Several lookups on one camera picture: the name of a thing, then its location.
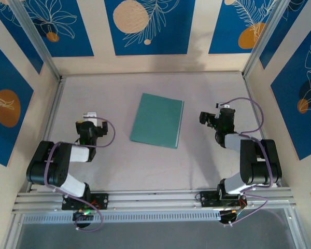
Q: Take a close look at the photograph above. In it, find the blue floral wall panel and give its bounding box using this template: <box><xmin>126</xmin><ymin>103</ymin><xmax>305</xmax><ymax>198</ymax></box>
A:
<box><xmin>208</xmin><ymin>0</ymin><xmax>275</xmax><ymax>55</ymax></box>
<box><xmin>104</xmin><ymin>0</ymin><xmax>197</xmax><ymax>56</ymax></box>
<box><xmin>259</xmin><ymin>0</ymin><xmax>311</xmax><ymax>70</ymax></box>
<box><xmin>0</xmin><ymin>0</ymin><xmax>44</xmax><ymax>75</ymax></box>
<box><xmin>271</xmin><ymin>23</ymin><xmax>311</xmax><ymax>161</ymax></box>
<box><xmin>0</xmin><ymin>36</ymin><xmax>35</xmax><ymax>167</ymax></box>
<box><xmin>23</xmin><ymin>0</ymin><xmax>94</xmax><ymax>58</ymax></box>

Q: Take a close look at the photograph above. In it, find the black base connector box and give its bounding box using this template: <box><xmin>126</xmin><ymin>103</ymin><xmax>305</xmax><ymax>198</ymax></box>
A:
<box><xmin>72</xmin><ymin>210</ymin><xmax>94</xmax><ymax>229</ymax></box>
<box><xmin>219</xmin><ymin>210</ymin><xmax>241</xmax><ymax>226</ymax></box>

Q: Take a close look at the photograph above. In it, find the grey slotted cable duct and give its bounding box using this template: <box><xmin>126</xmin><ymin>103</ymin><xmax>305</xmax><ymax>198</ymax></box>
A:
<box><xmin>22</xmin><ymin>210</ymin><xmax>221</xmax><ymax>224</ymax></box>

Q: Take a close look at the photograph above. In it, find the grey acrylic panel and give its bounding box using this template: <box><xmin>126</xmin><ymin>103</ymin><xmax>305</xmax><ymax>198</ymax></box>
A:
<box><xmin>14</xmin><ymin>207</ymin><xmax>301</xmax><ymax>249</ymax></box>

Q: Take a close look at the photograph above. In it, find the aluminium corner post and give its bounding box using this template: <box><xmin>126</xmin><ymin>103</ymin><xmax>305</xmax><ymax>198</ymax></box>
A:
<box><xmin>242</xmin><ymin>0</ymin><xmax>293</xmax><ymax>78</ymax></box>
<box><xmin>7</xmin><ymin>0</ymin><xmax>64</xmax><ymax>81</ymax></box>

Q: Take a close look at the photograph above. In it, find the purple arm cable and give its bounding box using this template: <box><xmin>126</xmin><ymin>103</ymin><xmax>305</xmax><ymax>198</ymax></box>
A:
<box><xmin>224</xmin><ymin>97</ymin><xmax>270</xmax><ymax>226</ymax></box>
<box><xmin>44</xmin><ymin>116</ymin><xmax>117</xmax><ymax>233</ymax></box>

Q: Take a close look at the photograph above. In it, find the green plastic folder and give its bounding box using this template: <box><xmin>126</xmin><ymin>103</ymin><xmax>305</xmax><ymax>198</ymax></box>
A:
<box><xmin>130</xmin><ymin>92</ymin><xmax>185</xmax><ymax>150</ymax></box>

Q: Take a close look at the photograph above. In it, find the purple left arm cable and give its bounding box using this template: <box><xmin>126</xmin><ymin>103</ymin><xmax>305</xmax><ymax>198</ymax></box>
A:
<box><xmin>44</xmin><ymin>116</ymin><xmax>117</xmax><ymax>233</ymax></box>

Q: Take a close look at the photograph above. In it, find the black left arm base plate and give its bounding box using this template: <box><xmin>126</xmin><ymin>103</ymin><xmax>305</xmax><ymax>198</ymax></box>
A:
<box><xmin>61</xmin><ymin>193</ymin><xmax>110</xmax><ymax>211</ymax></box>

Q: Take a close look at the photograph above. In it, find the aluminium table edge rail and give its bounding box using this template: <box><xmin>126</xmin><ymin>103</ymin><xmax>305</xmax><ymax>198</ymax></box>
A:
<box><xmin>243</xmin><ymin>75</ymin><xmax>283</xmax><ymax>188</ymax></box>
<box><xmin>27</xmin><ymin>76</ymin><xmax>67</xmax><ymax>193</ymax></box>

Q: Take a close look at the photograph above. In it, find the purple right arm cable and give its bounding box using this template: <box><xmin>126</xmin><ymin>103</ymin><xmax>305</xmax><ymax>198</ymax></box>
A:
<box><xmin>224</xmin><ymin>97</ymin><xmax>270</xmax><ymax>226</ymax></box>

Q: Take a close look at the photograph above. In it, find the wide aluminium base rail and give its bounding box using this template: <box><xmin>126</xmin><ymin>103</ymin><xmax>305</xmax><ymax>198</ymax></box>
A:
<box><xmin>11</xmin><ymin>187</ymin><xmax>298</xmax><ymax>215</ymax></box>

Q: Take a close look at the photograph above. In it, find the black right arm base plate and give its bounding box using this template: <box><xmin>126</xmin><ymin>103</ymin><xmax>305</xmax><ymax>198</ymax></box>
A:
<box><xmin>200</xmin><ymin>190</ymin><xmax>247</xmax><ymax>208</ymax></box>

